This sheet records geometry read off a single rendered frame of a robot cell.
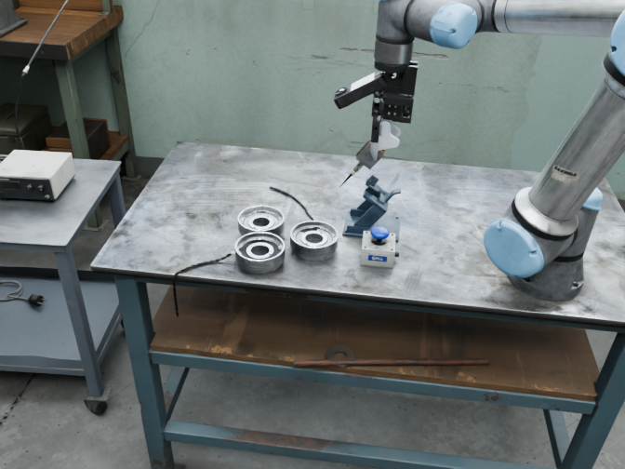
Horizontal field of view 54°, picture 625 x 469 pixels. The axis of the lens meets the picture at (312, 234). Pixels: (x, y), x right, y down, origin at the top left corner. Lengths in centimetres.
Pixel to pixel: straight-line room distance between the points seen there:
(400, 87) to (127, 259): 67
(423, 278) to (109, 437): 117
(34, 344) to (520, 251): 151
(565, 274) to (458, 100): 171
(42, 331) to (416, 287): 129
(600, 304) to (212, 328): 87
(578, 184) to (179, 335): 95
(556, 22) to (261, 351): 92
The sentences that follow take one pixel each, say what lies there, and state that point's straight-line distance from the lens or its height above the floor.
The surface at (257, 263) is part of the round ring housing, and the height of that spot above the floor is 83.
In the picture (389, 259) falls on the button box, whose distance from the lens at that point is 131.
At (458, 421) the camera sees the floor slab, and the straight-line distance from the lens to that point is 212.
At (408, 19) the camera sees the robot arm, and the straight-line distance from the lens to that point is 119.
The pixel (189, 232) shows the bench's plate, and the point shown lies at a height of 80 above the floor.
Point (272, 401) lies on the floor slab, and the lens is 210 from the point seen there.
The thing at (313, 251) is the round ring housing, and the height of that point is 83.
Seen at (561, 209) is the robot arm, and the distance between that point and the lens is 110.
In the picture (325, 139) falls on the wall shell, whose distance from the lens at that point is 301.
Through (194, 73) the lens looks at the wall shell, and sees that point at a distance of 301.
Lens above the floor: 160
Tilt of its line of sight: 34 degrees down
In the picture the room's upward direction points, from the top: 2 degrees clockwise
